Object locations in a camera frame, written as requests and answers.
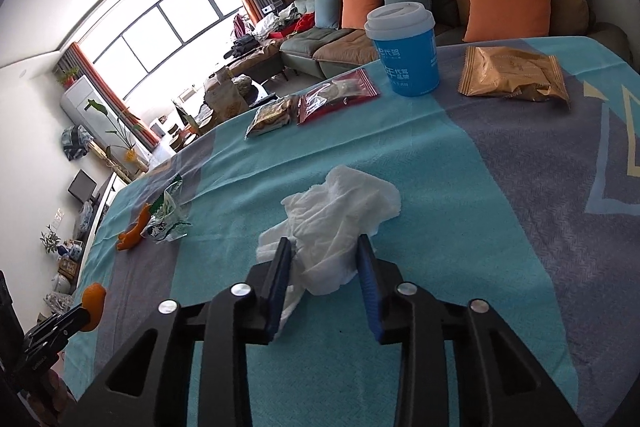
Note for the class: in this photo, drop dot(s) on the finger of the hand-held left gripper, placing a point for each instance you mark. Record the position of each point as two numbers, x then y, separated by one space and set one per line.
60 323

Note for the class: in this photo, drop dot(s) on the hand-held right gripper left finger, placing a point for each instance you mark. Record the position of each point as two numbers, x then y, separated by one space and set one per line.
280 287

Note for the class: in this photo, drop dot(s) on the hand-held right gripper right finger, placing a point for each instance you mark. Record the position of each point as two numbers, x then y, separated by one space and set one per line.
370 292

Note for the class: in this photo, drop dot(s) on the orange peel piece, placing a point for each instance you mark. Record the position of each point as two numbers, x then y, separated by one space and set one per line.
94 304

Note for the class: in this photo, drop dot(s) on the white tissue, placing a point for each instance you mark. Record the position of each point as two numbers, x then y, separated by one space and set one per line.
335 222

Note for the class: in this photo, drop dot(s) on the white porcelain pot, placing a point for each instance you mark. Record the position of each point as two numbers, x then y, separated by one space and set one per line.
62 283

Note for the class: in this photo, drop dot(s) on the blue and white porcelain jar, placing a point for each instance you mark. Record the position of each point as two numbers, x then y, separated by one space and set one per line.
73 251

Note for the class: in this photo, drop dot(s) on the small potted plant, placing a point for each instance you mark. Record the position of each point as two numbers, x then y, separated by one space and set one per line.
51 241

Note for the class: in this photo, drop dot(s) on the white TV cabinet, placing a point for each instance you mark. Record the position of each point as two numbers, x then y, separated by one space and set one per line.
100 217

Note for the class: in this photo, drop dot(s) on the curled orange peel strip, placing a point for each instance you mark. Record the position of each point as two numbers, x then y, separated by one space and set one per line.
132 232

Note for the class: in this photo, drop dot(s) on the green and white wrapper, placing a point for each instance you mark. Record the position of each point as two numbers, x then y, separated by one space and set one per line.
165 217

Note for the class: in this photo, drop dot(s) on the teal and grey blanket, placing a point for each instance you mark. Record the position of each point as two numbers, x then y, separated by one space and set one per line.
450 182

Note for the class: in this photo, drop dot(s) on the black monitor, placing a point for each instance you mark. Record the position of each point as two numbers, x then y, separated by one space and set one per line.
81 186

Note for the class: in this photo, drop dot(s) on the clear packet of brown snacks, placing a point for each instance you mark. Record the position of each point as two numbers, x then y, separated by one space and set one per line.
272 117

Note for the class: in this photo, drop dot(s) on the cloth-covered standing fan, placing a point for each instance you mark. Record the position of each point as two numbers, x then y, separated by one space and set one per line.
76 143

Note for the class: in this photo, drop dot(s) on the black glass coffee table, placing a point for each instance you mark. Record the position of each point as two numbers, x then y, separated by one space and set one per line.
260 97

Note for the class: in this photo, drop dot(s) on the tall potted plant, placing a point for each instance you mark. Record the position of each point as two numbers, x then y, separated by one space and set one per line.
122 137

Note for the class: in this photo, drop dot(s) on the red and clear snack packet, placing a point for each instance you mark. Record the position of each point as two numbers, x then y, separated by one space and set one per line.
340 94

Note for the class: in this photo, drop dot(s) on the large beige snack bag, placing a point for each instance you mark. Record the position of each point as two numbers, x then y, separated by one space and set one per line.
225 94

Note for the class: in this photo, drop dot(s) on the white standing air conditioner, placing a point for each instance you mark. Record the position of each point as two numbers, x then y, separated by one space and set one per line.
87 107

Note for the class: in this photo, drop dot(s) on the blue cup with white lid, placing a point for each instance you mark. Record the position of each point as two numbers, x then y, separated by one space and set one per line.
407 52

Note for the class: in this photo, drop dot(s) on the small plant in red pot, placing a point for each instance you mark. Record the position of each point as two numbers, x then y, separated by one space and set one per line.
69 78

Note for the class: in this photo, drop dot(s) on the brown biscuit packet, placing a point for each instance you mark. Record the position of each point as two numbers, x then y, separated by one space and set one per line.
510 74

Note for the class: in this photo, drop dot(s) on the pile of clothes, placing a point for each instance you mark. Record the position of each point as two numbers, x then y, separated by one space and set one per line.
270 27

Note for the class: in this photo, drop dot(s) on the orange cushion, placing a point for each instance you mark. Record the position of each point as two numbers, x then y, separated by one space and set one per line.
361 2
507 2

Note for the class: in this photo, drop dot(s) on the large window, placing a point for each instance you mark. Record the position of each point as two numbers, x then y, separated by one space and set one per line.
160 22

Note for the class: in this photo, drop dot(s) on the wooden picture frame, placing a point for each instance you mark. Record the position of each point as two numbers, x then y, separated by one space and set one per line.
68 267

